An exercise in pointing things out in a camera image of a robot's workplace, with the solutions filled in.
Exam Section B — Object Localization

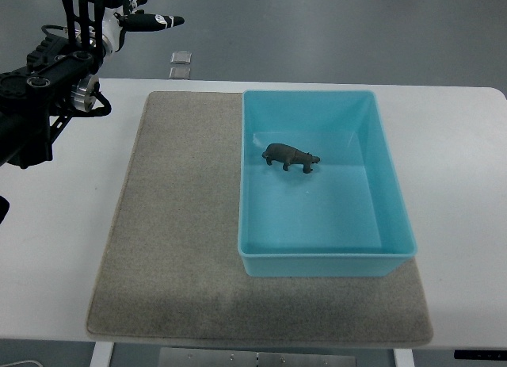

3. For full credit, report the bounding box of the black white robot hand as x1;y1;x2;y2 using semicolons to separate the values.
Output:
102;0;185;55

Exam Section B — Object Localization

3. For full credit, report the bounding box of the brown toy hippo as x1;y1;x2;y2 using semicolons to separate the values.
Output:
261;143;321;174

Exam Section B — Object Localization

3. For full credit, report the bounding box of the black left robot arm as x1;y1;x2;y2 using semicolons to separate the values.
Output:
1;0;125;169

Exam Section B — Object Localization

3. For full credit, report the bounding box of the blue plastic box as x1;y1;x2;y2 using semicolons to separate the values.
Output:
238;90;417;277

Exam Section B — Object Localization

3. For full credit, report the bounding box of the grey felt mat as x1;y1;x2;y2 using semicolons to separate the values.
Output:
86;92;433;348

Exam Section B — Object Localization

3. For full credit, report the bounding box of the white left table leg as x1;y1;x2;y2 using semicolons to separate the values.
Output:
90;342;114;367

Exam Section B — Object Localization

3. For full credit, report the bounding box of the white table leg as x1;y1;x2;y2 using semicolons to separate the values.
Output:
90;342;114;367
393;349;415;367

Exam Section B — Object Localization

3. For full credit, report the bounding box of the white right table leg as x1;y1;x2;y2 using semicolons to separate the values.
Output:
393;349;415;367

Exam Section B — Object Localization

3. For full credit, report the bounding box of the black table control panel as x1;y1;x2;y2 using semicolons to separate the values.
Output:
453;350;507;361

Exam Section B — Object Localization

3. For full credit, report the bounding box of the metal table base plate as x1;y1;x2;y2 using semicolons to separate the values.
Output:
158;347;357;367

